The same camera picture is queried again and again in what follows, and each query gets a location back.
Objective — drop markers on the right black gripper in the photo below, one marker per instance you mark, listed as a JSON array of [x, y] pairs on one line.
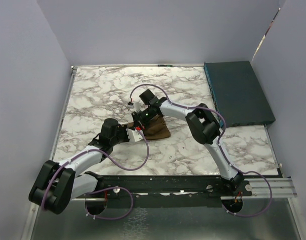
[[136, 118]]

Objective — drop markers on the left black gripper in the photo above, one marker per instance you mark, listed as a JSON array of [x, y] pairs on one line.
[[123, 128]]

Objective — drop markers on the brown cloth napkin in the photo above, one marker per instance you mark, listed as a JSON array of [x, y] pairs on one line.
[[156, 130]]

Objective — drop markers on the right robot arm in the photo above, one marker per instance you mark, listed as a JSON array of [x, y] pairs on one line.
[[203, 126]]

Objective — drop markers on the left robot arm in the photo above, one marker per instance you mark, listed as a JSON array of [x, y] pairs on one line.
[[75, 165]]

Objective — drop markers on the green black marker pen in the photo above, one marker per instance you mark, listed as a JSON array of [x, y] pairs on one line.
[[165, 65]]

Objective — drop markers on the dark teal flat box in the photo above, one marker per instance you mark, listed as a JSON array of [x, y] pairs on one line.
[[237, 94]]

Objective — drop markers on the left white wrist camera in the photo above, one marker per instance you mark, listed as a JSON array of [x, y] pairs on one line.
[[135, 135]]

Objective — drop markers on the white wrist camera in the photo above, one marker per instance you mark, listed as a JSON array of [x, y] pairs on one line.
[[134, 106], [135, 135]]

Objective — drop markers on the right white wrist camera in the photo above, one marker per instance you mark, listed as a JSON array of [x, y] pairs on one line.
[[134, 106]]

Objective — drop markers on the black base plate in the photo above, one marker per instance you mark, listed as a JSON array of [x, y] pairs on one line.
[[157, 200]]

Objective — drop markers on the aluminium rail frame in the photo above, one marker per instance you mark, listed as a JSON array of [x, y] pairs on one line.
[[268, 190]]

